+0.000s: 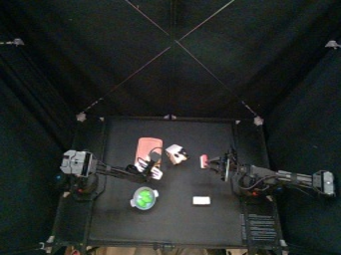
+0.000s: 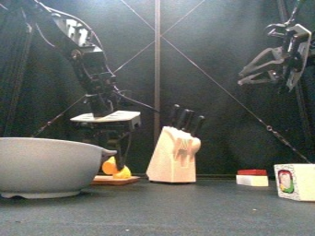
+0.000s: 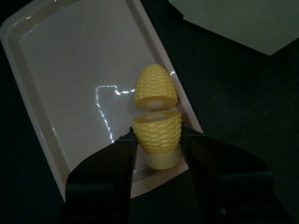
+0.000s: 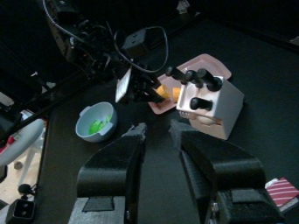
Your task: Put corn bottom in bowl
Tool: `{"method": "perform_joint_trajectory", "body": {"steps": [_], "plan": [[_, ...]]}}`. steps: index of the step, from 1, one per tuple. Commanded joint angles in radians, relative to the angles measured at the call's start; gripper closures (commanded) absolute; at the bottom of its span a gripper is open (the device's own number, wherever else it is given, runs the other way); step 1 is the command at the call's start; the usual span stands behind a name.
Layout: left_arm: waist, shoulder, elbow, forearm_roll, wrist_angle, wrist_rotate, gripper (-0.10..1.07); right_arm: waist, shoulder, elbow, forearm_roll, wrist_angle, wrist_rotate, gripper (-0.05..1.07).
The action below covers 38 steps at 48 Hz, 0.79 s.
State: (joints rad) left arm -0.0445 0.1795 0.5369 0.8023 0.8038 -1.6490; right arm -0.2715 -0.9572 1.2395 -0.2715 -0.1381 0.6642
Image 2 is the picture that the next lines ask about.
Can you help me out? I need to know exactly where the beige toy knife block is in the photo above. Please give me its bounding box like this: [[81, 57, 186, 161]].
[[146, 124, 203, 184]]

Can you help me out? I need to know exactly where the red and white toy sushi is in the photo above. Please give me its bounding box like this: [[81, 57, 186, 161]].
[[235, 168, 271, 188]]

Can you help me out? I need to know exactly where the black toy knife handle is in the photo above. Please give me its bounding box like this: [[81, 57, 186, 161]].
[[190, 114, 207, 137], [169, 103, 182, 128], [177, 108, 197, 131]]

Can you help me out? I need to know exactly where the white printed box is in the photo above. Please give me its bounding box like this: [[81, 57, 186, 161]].
[[274, 162, 315, 203]]

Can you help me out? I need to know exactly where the large grey bowl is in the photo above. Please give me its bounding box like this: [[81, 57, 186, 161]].
[[0, 136, 119, 200]]

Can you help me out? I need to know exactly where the grey vertical frame pole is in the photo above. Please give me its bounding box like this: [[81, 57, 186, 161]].
[[153, 0, 163, 145]]

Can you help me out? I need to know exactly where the wooden cutting board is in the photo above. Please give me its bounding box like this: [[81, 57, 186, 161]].
[[90, 174, 142, 186]]

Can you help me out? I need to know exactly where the orange toy corn piece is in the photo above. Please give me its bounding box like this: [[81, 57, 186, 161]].
[[102, 156, 119, 176]]

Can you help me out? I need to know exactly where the diagonal brace wire with turnbuckle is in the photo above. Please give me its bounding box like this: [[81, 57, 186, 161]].
[[119, 0, 313, 164]]

